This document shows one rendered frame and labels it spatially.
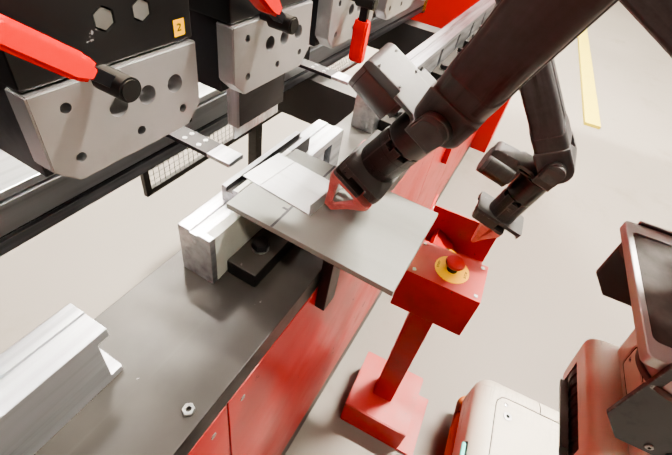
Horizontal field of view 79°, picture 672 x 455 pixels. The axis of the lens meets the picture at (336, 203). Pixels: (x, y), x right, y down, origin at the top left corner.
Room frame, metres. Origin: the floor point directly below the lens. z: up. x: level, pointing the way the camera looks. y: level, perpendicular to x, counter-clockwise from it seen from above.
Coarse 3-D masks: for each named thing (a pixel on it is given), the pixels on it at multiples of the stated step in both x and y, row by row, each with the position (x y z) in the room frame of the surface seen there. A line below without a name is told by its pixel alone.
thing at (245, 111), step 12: (264, 84) 0.51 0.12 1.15; (276, 84) 0.53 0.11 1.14; (228, 96) 0.47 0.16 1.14; (240, 96) 0.46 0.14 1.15; (252, 96) 0.48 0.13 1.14; (264, 96) 0.51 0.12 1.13; (276, 96) 0.54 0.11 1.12; (228, 108) 0.47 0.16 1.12; (240, 108) 0.46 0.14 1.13; (252, 108) 0.48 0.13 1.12; (264, 108) 0.51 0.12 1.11; (276, 108) 0.55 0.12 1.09; (228, 120) 0.47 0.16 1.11; (240, 120) 0.46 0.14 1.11; (252, 120) 0.50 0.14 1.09; (240, 132) 0.47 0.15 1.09
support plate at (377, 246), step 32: (320, 160) 0.56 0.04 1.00; (256, 192) 0.45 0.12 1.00; (288, 224) 0.40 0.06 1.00; (320, 224) 0.41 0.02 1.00; (352, 224) 0.43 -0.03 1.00; (384, 224) 0.44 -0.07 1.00; (416, 224) 0.45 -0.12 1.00; (320, 256) 0.36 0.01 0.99; (352, 256) 0.36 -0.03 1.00; (384, 256) 0.38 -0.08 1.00; (384, 288) 0.32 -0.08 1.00
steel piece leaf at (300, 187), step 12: (288, 168) 0.52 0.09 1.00; (300, 168) 0.53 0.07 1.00; (276, 180) 0.49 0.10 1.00; (288, 180) 0.49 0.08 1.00; (300, 180) 0.50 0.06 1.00; (312, 180) 0.50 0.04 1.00; (324, 180) 0.51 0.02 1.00; (276, 192) 0.46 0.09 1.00; (288, 192) 0.47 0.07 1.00; (300, 192) 0.47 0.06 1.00; (312, 192) 0.48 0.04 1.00; (324, 192) 0.48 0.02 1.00; (336, 192) 0.49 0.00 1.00; (300, 204) 0.44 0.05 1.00; (312, 204) 0.43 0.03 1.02
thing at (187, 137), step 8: (184, 128) 0.57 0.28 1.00; (168, 136) 0.55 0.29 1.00; (176, 136) 0.55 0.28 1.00; (184, 136) 0.55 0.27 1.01; (192, 136) 0.56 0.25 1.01; (200, 136) 0.56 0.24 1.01; (184, 144) 0.54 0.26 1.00; (192, 144) 0.53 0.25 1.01; (200, 144) 0.54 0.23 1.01; (208, 144) 0.54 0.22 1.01; (216, 144) 0.55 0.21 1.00; (200, 152) 0.52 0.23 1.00; (208, 152) 0.52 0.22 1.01; (216, 152) 0.53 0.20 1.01; (224, 152) 0.53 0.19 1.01; (232, 152) 0.53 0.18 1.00; (216, 160) 0.51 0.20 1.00; (224, 160) 0.51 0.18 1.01; (232, 160) 0.51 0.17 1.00
